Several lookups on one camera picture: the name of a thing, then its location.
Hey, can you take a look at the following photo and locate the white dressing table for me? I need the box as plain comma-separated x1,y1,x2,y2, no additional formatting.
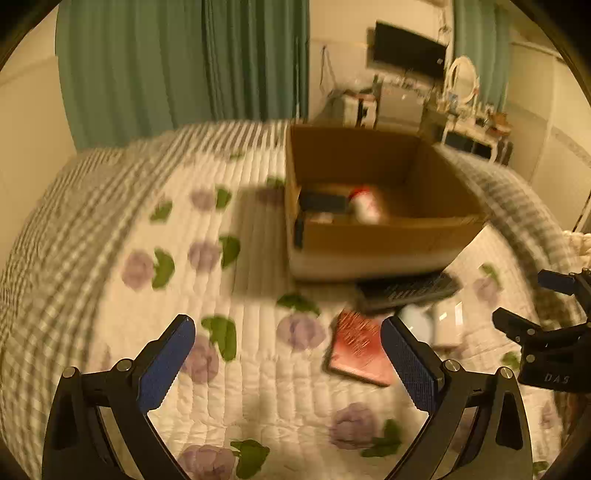
422,95,514,164

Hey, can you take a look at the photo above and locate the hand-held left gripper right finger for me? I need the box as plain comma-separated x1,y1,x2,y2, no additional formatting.
380,316,533,480

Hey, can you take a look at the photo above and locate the white oval vanity mirror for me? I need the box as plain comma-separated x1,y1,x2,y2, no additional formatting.
445,56,479,104

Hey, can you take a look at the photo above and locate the green curtain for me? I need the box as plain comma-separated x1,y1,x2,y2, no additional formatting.
452,0,512,114
55,0,311,151

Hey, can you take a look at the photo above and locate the red book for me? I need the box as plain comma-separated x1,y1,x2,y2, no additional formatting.
325,310,399,387

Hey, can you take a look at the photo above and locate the dark blue box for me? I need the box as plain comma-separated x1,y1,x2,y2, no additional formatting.
298,187,351,215

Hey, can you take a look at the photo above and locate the black keyboard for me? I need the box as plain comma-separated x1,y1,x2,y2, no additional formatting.
355,271,463,313

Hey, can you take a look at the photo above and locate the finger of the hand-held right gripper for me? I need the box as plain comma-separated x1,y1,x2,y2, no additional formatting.
537,269,585,296
492,307,561,344

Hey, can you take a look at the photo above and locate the cluttered white desk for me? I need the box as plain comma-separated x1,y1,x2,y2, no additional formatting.
307,76,435,130

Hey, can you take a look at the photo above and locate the floral quilted blanket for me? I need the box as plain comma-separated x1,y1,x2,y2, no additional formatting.
88,121,561,480

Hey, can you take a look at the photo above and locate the brown cardboard box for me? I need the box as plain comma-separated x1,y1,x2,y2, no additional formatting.
284,124,489,283

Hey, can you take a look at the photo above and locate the black wall television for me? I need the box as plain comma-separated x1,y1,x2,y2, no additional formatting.
372,20,448,78

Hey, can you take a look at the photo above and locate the checkered grey bedsheet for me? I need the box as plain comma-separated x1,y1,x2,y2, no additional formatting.
0,121,296,480

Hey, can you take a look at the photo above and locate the white flat box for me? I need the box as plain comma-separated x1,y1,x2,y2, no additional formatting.
429,300,465,349

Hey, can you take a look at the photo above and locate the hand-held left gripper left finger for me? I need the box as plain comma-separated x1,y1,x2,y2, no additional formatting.
42,314,197,480

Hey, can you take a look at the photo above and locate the white bottle with red cap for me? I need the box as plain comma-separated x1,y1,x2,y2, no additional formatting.
347,186,385,225

